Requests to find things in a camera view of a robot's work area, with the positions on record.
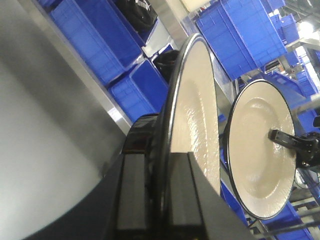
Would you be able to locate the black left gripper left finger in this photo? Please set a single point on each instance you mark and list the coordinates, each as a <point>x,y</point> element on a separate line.
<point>118,208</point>

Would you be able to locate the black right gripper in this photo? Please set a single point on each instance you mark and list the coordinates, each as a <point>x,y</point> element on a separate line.
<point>307,145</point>

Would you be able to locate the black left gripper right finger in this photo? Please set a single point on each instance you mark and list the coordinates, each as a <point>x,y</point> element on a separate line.
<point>195,210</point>

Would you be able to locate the cream plate black rim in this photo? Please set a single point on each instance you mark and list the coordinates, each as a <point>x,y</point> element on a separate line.
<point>187,122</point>
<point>261,171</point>

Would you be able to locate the small blue crate background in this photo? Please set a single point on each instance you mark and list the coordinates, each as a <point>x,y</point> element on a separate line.
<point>141,91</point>

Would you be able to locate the blue crate on rack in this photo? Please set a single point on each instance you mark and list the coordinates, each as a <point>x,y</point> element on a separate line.
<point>98,35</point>

